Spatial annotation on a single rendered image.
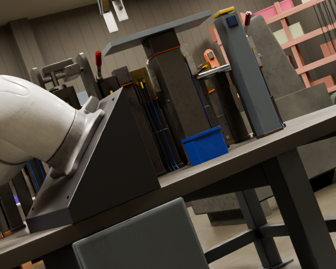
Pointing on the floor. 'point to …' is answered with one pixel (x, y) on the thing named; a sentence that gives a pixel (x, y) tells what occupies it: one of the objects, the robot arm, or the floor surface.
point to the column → (137, 244)
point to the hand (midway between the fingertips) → (118, 23)
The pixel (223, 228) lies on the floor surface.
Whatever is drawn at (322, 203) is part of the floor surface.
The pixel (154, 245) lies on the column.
